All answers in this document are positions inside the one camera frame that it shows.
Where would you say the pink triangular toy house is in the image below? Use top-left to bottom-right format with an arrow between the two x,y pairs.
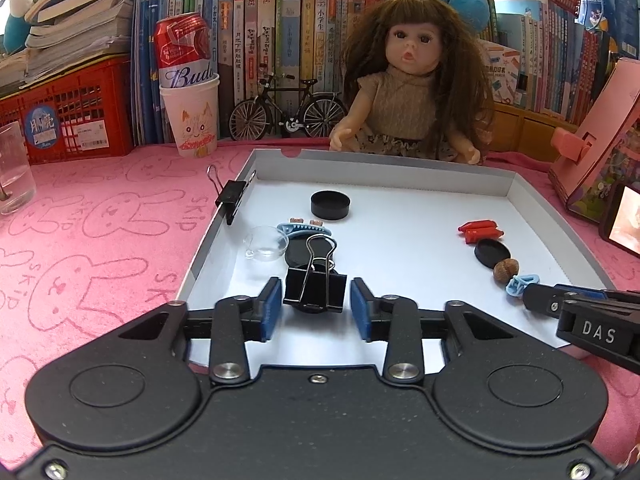
547,57 -> 640,221

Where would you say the plain blue hair clip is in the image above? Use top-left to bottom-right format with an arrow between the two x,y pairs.
505,272 -> 541,298

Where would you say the shallow black round lid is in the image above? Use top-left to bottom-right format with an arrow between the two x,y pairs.
474,240 -> 512,267

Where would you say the pink printed towel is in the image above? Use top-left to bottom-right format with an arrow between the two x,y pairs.
0,137 -> 640,461

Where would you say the white cardboard tray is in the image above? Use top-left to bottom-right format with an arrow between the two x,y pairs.
176,147 -> 618,376

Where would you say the black disc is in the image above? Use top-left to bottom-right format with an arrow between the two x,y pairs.
284,235 -> 338,268

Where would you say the row of upright books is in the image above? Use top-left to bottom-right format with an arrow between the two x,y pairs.
131,0 -> 626,128

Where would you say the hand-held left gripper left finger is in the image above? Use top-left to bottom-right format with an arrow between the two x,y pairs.
90,277 -> 282,386

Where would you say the white printed carton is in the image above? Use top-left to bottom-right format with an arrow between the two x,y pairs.
480,40 -> 521,106

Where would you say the red beer can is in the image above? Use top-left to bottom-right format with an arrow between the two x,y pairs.
152,11 -> 216,91

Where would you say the red plastic crate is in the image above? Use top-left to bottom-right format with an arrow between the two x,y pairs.
0,54 -> 136,166

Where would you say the large blue plush toy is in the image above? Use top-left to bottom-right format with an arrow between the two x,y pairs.
450,0 -> 490,36

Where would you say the wooden desk organizer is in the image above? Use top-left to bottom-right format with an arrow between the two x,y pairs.
487,102 -> 586,166

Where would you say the black smartphone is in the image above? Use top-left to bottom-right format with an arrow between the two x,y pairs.
599,182 -> 640,256

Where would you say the large black binder clip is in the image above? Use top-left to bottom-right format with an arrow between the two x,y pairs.
282,234 -> 347,313

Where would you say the brown-haired doll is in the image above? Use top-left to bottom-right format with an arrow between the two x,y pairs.
329,0 -> 496,166

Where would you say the black jar cap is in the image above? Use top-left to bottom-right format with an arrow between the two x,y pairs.
310,190 -> 351,220

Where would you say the decorated blue hair clip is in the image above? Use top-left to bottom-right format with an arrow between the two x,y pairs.
276,217 -> 333,241

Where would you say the blue and white plush toy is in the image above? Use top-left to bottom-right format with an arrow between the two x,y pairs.
2,0 -> 38,53

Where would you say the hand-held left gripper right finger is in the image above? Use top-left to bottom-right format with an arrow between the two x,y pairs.
350,278 -> 543,386

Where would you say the blue carton box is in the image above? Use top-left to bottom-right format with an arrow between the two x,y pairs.
575,0 -> 640,58

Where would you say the clear acrylic block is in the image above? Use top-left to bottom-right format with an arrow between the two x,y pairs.
0,121 -> 38,216

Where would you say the miniature black bicycle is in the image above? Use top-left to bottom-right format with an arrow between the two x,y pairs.
229,71 -> 348,142

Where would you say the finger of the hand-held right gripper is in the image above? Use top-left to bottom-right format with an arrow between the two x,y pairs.
552,285 -> 640,306
524,285 -> 568,318

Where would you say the pile of flat books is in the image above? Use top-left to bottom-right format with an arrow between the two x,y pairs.
0,0 -> 138,91

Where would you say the brown acorn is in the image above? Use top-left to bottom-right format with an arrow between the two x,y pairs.
493,258 -> 521,285

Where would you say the white cat-print paper cup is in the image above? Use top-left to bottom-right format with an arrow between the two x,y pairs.
159,74 -> 221,158

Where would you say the clear plastic dome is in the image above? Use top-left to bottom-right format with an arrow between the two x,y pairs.
244,225 -> 290,264

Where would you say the small black binder clip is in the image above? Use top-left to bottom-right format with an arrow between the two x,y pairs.
206,164 -> 258,226

